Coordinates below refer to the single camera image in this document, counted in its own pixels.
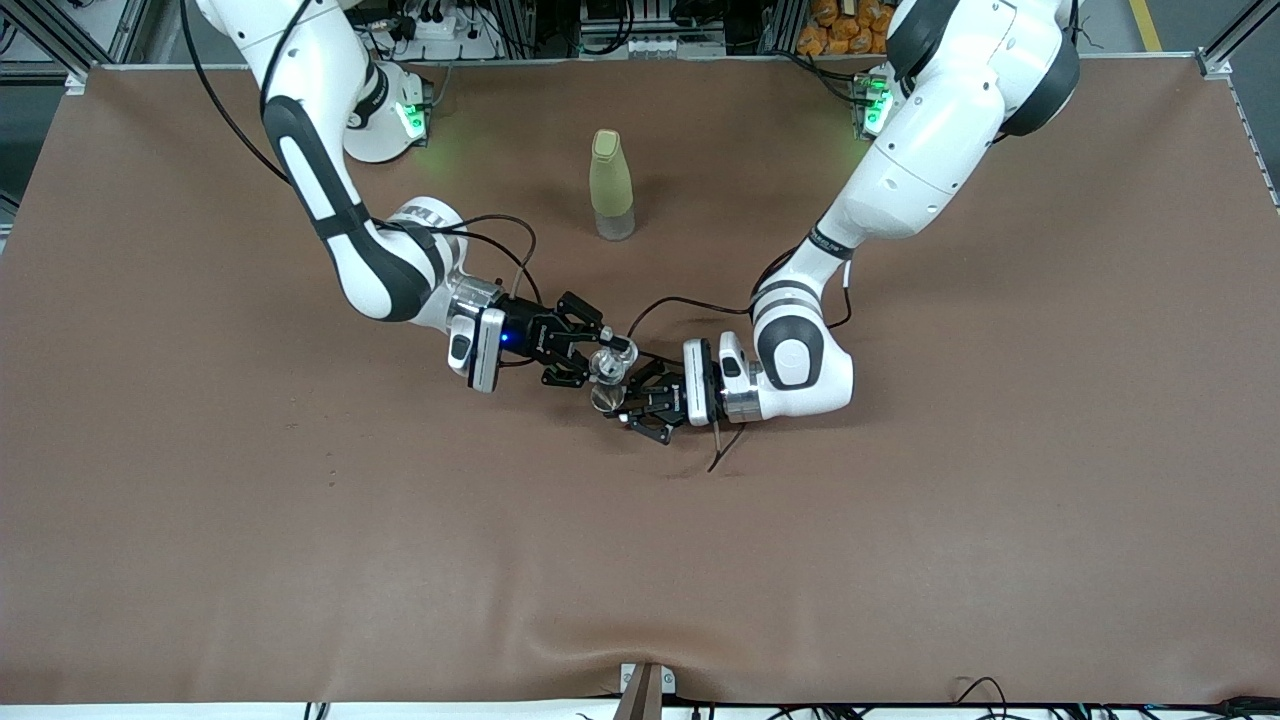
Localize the metal table edge clamp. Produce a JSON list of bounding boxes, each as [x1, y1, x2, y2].
[[612, 662, 678, 720]]

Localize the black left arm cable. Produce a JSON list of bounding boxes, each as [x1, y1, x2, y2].
[[625, 250, 856, 473]]

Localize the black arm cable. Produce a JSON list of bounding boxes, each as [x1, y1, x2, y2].
[[625, 250, 856, 473], [180, 0, 546, 371]]

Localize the brown table mat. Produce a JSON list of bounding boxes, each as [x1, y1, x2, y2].
[[0, 55, 1280, 706]]

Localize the aluminium frame post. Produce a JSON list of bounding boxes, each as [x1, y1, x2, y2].
[[0, 0, 151, 76], [1195, 0, 1280, 81]]

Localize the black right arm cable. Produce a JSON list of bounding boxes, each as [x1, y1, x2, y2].
[[180, 0, 546, 371]]

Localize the small clear glass cup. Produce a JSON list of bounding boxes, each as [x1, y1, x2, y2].
[[588, 335, 639, 386]]

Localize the yellow-green frosted bottle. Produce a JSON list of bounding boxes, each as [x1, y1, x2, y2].
[[588, 128, 638, 242]]

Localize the white power strip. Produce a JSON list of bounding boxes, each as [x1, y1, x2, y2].
[[365, 10, 501, 61]]

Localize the orange snack packets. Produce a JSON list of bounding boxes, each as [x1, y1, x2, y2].
[[797, 0, 901, 56]]

